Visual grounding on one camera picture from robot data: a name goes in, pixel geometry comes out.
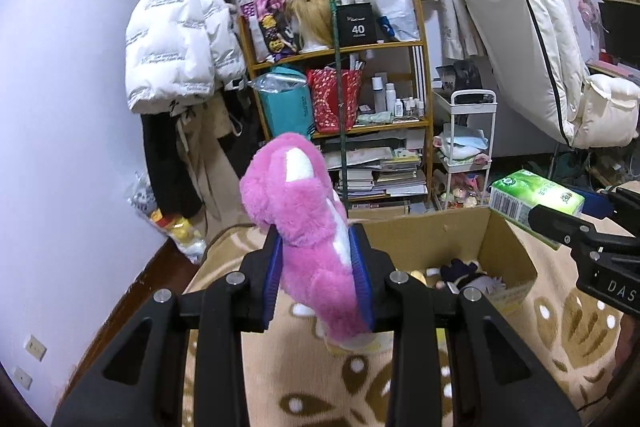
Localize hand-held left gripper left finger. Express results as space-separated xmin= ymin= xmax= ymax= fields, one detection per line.
xmin=51 ymin=227 xmax=284 ymax=427

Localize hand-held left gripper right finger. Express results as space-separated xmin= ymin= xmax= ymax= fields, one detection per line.
xmin=347 ymin=224 xmax=583 ymax=427

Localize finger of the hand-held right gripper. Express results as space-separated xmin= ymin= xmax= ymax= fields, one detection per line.
xmin=527 ymin=205 xmax=608 ymax=253
xmin=582 ymin=187 xmax=640 ymax=239

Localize green tissue pack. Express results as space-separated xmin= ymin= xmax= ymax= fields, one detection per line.
xmin=487 ymin=169 xmax=586 ymax=232

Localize printed cardboard box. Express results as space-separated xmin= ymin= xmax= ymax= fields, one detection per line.
xmin=350 ymin=206 xmax=539 ymax=318

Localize pink furry plush toy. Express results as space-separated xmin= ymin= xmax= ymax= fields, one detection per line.
xmin=239 ymin=132 xmax=377 ymax=349

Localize dark purple plush doll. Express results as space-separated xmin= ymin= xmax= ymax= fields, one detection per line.
xmin=439 ymin=258 xmax=507 ymax=296

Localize person's right hand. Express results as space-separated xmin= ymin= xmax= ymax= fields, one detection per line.
xmin=615 ymin=317 xmax=640 ymax=370

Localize cream pillow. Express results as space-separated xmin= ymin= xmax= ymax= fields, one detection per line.
xmin=571 ymin=74 xmax=640 ymax=149

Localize stack of books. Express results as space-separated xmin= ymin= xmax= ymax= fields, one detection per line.
xmin=339 ymin=167 xmax=431 ymax=201

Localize beige printed blanket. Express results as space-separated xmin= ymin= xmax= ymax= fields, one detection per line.
xmin=182 ymin=179 xmax=640 ymax=427

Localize clear bag of toys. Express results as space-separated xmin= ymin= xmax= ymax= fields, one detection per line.
xmin=127 ymin=174 xmax=208 ymax=259

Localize white rolling cart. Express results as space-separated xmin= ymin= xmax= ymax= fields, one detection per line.
xmin=431 ymin=89 xmax=498 ymax=211

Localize pile of papers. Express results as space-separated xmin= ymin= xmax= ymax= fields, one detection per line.
xmin=320 ymin=146 xmax=424 ymax=171

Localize black coat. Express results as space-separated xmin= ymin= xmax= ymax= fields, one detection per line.
xmin=140 ymin=111 xmax=204 ymax=219

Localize black tote bag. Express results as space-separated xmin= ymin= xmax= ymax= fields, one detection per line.
xmin=220 ymin=82 xmax=271 ymax=164

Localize black monitor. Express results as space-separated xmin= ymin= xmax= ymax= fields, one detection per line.
xmin=597 ymin=0 xmax=640 ymax=68

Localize green pole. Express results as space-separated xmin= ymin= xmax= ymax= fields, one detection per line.
xmin=329 ymin=0 xmax=352 ymax=219

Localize black item on cart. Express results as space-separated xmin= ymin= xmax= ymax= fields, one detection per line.
xmin=436 ymin=59 xmax=484 ymax=96

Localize teal paper bag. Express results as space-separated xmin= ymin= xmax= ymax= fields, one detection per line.
xmin=256 ymin=67 xmax=316 ymax=141

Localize group of small bottles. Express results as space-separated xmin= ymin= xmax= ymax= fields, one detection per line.
xmin=371 ymin=74 xmax=427 ymax=118

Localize red patterned bag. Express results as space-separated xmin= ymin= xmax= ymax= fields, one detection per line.
xmin=306 ymin=68 xmax=365 ymax=134

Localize pink desk fan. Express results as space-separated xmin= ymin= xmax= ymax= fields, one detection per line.
xmin=576 ymin=0 xmax=602 ymax=54

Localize cream mattress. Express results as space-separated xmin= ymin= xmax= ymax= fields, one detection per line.
xmin=450 ymin=0 xmax=592 ymax=148

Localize wooden shelf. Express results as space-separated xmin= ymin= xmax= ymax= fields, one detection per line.
xmin=236 ymin=0 xmax=435 ymax=212

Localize black box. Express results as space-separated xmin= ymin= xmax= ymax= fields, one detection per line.
xmin=336 ymin=3 xmax=374 ymax=44

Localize purple printed bag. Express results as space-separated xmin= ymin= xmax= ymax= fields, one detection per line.
xmin=241 ymin=0 xmax=301 ymax=63

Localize blonde wig on mannequin head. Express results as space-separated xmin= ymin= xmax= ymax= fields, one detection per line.
xmin=285 ymin=0 xmax=337 ymax=54

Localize white puffer jacket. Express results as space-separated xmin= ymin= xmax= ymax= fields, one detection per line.
xmin=125 ymin=0 xmax=247 ymax=114

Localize white plastic bag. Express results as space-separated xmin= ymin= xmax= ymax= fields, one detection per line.
xmin=364 ymin=0 xmax=421 ymax=42

